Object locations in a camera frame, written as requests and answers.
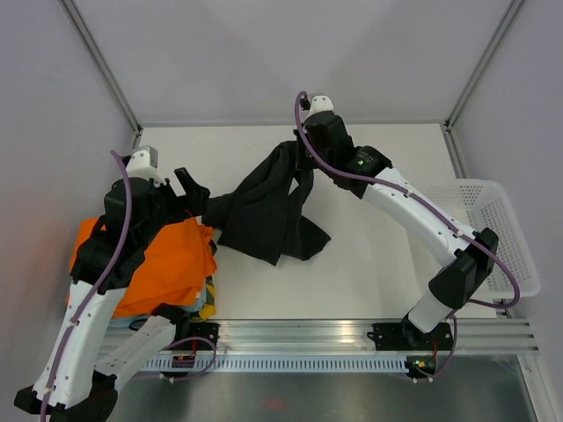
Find white slotted cable duct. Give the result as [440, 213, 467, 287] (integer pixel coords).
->
[141, 355, 408, 374]

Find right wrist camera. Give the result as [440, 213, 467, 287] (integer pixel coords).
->
[300, 95, 334, 117]

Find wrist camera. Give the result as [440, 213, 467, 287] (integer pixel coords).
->
[300, 95, 334, 117]
[126, 145, 158, 174]

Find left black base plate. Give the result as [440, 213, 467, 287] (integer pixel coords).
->
[174, 322, 220, 353]

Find left aluminium frame post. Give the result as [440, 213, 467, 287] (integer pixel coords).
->
[59, 0, 142, 136]

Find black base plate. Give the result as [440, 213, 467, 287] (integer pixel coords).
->
[174, 322, 220, 353]
[367, 321, 453, 352]

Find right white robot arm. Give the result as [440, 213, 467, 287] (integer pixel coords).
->
[296, 111, 499, 348]

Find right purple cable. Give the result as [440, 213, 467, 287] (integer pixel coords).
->
[293, 91, 520, 309]

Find white perforated plastic basket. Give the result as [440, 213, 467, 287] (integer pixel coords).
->
[422, 178, 541, 298]

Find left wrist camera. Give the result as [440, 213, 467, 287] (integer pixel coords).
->
[126, 145, 158, 174]

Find aluminium frame post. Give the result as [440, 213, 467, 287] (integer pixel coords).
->
[443, 0, 527, 132]
[59, 0, 142, 136]

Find orange folded garment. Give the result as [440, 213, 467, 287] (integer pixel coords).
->
[65, 218, 219, 318]

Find right aluminium frame post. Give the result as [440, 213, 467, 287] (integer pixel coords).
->
[443, 0, 527, 132]

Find yellow black patterned garment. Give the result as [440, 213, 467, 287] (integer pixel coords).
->
[194, 239, 217, 322]

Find aluminium rail beam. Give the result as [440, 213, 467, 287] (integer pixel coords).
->
[96, 319, 540, 355]

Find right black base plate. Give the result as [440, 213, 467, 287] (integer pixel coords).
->
[367, 321, 453, 352]

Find black trousers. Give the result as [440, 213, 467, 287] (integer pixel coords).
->
[201, 141, 331, 266]

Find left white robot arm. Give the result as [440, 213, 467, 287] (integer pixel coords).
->
[14, 168, 216, 421]

